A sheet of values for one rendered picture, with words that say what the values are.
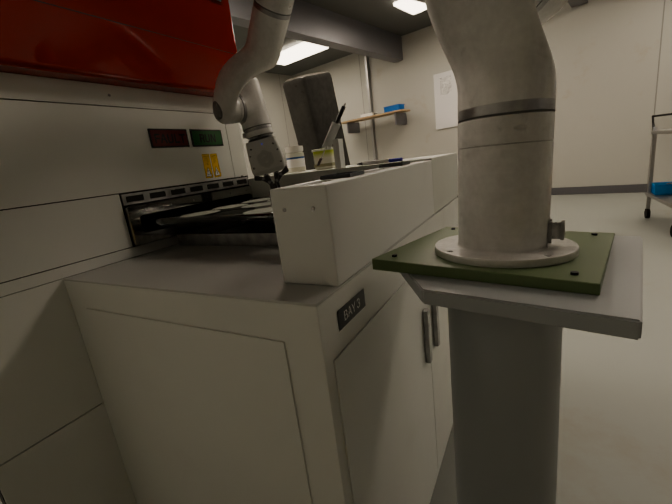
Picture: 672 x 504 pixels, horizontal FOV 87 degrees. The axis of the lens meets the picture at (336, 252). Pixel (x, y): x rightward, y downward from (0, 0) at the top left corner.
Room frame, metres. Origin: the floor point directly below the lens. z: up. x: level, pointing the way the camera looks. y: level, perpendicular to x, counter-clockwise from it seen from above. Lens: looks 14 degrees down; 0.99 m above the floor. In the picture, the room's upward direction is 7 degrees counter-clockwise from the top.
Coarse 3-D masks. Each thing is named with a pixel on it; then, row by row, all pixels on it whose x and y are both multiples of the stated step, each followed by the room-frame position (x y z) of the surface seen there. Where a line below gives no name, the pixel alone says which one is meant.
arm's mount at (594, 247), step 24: (432, 240) 0.61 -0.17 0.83; (576, 240) 0.52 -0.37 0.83; (600, 240) 0.51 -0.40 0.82; (384, 264) 0.51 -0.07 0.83; (408, 264) 0.48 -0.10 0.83; (432, 264) 0.46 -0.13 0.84; (456, 264) 0.45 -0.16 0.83; (576, 264) 0.41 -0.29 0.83; (600, 264) 0.40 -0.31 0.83; (552, 288) 0.37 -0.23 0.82; (576, 288) 0.35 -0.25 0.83; (600, 288) 0.34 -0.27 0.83
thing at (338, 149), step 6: (330, 126) 1.10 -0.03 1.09; (336, 126) 1.10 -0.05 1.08; (330, 132) 1.11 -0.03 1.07; (336, 132) 1.12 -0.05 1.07; (330, 138) 1.11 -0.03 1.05; (324, 144) 1.12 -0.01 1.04; (330, 144) 1.12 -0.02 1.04; (336, 144) 1.10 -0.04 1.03; (342, 144) 1.12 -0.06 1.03; (336, 150) 1.10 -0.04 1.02; (342, 150) 1.11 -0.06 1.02; (336, 156) 1.10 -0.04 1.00; (342, 156) 1.11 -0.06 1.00; (336, 162) 1.10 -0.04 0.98; (342, 162) 1.11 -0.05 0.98; (336, 168) 1.10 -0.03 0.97
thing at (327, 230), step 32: (288, 192) 0.49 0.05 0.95; (320, 192) 0.47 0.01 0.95; (352, 192) 0.53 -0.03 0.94; (384, 192) 0.64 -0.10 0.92; (416, 192) 0.81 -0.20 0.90; (288, 224) 0.50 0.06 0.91; (320, 224) 0.47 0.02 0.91; (352, 224) 0.52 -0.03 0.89; (384, 224) 0.63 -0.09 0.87; (416, 224) 0.79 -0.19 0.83; (288, 256) 0.50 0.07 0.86; (320, 256) 0.48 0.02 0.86; (352, 256) 0.51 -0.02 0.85
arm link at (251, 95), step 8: (256, 80) 1.10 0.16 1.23; (248, 88) 1.07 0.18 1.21; (256, 88) 1.09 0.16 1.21; (240, 96) 1.06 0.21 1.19; (248, 96) 1.07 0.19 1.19; (256, 96) 1.08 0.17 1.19; (248, 104) 1.06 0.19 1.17; (256, 104) 1.08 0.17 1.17; (264, 104) 1.10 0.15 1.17; (248, 112) 1.06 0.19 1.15; (256, 112) 1.07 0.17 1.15; (264, 112) 1.09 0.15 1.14; (248, 120) 1.07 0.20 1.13; (256, 120) 1.07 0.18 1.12; (264, 120) 1.08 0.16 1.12; (248, 128) 1.08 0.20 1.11
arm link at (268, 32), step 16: (256, 16) 0.95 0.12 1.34; (272, 16) 0.94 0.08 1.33; (288, 16) 0.96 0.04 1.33; (256, 32) 0.97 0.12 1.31; (272, 32) 0.96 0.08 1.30; (256, 48) 0.98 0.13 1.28; (272, 48) 0.98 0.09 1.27; (224, 64) 1.01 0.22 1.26; (240, 64) 0.99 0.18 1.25; (256, 64) 0.99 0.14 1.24; (272, 64) 1.01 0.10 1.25; (224, 80) 0.99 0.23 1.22; (240, 80) 0.98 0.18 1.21; (224, 96) 1.00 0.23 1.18; (224, 112) 1.02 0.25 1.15; (240, 112) 1.04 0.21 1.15
